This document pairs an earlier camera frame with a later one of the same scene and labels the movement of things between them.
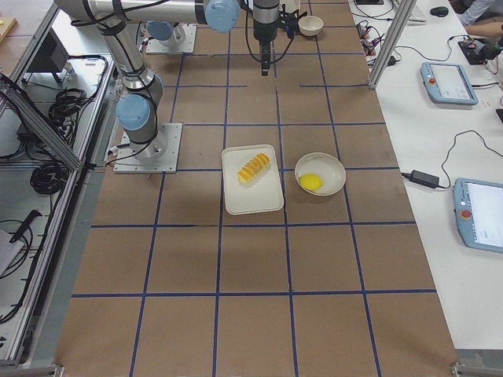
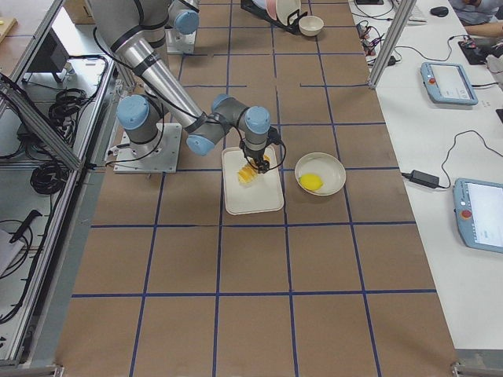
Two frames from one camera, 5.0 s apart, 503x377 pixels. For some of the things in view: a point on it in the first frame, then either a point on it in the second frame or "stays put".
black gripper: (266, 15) → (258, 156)
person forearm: (492, 29) stays put
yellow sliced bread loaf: (255, 167) stays put
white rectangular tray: (262, 192) stays put
